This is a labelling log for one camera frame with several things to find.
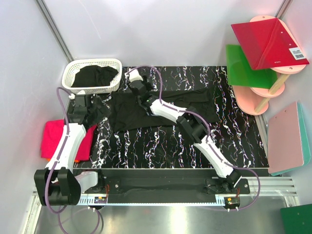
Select pink clipboard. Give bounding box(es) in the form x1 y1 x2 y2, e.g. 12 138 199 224
267 101 306 174

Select black shirt in basket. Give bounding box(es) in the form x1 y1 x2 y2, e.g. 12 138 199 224
71 65 118 88

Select teal board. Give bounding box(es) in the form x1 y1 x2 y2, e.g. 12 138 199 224
269 102 312 177

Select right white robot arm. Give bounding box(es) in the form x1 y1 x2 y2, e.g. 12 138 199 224
125 69 242 191

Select green plastic sheet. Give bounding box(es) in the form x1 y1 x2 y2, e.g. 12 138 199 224
226 44 277 89

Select purple cable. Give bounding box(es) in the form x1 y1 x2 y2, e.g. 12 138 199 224
125 65 261 212
45 87 104 234

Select folded orange t-shirt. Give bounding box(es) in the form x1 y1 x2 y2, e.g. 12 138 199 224
46 158 80 163

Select black printed t-shirt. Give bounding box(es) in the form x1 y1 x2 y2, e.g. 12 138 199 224
86 88 219 132

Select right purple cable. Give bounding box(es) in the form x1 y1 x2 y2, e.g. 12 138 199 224
125 65 261 212

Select red plastic folder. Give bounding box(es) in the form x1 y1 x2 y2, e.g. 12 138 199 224
231 16 309 70

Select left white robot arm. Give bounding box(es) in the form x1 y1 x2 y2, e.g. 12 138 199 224
34 87 102 213

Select white plastic laundry basket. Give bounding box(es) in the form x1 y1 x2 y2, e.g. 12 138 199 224
61 58 122 94

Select dark green board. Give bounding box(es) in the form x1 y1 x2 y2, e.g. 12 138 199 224
280 204 312 234

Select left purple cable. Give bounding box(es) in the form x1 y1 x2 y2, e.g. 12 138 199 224
45 87 104 234

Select aluminium rail frame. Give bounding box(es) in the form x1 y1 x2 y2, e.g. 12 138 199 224
22 177 299 234

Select folded pink t-shirt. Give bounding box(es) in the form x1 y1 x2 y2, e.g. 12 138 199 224
40 119 97 162

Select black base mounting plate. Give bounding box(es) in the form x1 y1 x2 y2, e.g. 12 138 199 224
86 169 250 206

